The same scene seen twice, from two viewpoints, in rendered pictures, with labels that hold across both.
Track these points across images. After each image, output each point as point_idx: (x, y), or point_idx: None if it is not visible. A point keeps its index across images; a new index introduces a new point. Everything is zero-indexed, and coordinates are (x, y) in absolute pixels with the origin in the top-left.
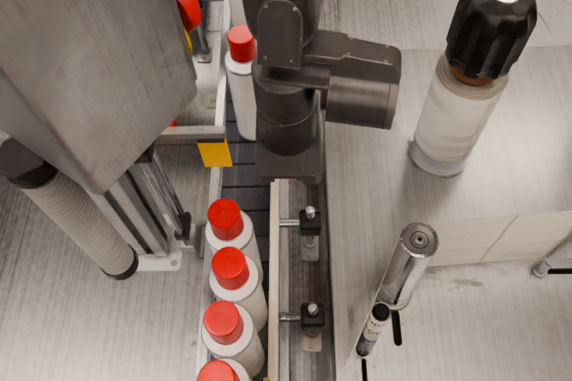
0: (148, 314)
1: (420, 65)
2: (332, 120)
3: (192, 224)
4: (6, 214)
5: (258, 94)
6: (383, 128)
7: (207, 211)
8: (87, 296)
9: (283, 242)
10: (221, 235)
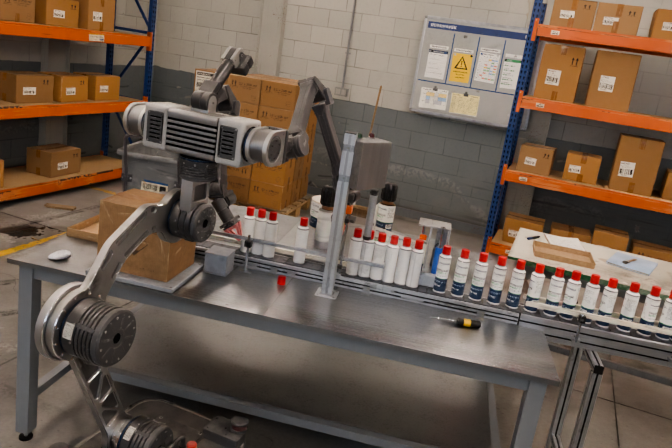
0: (352, 298)
1: (289, 240)
2: (356, 199)
3: None
4: (301, 313)
5: (350, 198)
6: (359, 198)
7: (319, 284)
8: (342, 305)
9: (342, 268)
10: (361, 234)
